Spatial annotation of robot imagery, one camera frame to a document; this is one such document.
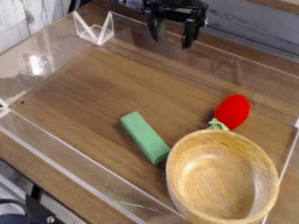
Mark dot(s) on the green rectangular block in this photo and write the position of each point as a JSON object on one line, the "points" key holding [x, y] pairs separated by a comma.
{"points": [[145, 137]]}

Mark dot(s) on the clear acrylic corner bracket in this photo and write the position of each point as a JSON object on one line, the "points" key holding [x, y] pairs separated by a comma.
{"points": [[96, 34]]}

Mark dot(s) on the black metal table clamp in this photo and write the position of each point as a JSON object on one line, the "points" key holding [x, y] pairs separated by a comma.
{"points": [[37, 214]]}

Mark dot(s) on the clear acrylic tray walls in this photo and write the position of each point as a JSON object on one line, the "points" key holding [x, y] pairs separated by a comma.
{"points": [[65, 90]]}

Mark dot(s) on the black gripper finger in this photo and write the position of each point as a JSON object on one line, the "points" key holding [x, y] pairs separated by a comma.
{"points": [[156, 27], [189, 32]]}

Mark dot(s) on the red plush strawberry toy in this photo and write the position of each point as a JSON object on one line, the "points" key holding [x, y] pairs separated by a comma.
{"points": [[230, 113]]}

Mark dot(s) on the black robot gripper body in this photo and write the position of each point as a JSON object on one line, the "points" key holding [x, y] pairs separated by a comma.
{"points": [[174, 10]]}

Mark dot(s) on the wooden bowl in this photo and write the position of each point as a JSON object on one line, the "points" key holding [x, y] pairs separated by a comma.
{"points": [[221, 178]]}

